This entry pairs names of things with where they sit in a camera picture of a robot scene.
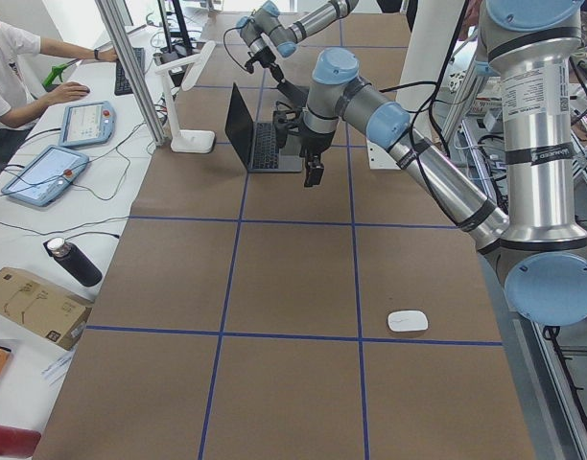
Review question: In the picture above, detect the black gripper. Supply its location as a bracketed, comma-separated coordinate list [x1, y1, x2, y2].
[245, 46, 285, 84]
[280, 107, 334, 188]

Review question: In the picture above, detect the black mouse pad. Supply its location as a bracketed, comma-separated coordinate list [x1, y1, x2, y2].
[276, 80, 309, 106]

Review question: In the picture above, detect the grey laptop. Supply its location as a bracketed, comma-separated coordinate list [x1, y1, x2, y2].
[224, 83, 302, 173]

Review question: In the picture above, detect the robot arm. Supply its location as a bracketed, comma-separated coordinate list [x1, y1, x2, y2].
[295, 1, 587, 327]
[235, 0, 358, 83]

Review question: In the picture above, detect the white desk lamp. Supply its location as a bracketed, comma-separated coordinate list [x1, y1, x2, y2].
[153, 40, 217, 155]

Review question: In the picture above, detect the white computer mouse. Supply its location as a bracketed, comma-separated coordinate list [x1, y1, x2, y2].
[387, 310, 429, 333]

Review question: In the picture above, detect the black keyboard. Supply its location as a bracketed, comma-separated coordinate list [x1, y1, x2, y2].
[113, 46, 147, 97]

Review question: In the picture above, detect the far blue teach pendant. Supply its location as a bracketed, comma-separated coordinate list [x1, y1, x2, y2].
[59, 101, 116, 148]

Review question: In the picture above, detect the blue teach pendant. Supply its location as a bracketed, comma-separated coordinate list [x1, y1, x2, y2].
[59, 101, 116, 148]
[1, 146, 90, 207]

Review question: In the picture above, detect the near blue teach pendant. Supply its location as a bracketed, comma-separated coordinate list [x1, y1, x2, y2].
[1, 146, 90, 207]

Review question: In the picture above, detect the black water bottle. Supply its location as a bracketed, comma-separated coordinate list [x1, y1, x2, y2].
[43, 238, 103, 288]

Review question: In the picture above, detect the seated person white shirt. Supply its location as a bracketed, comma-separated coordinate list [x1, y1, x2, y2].
[0, 21, 118, 172]

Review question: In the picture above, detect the brown cardboard box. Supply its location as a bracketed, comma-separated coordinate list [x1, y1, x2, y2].
[0, 267, 92, 350]

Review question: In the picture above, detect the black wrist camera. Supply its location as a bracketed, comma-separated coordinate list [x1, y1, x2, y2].
[272, 101, 302, 149]

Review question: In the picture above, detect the white camera mast pedestal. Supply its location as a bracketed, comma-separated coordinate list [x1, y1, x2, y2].
[365, 0, 472, 172]

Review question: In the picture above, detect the aluminium frame post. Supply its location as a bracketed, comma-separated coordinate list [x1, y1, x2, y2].
[95, 0, 166, 147]

